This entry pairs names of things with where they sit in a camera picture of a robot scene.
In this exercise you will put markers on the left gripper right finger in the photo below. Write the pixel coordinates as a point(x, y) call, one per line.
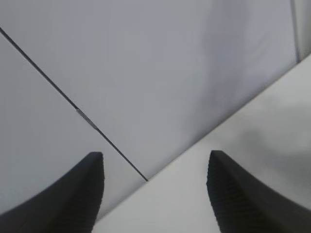
point(243, 204)

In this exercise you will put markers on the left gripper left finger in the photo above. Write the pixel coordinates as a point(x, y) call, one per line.
point(69, 205)

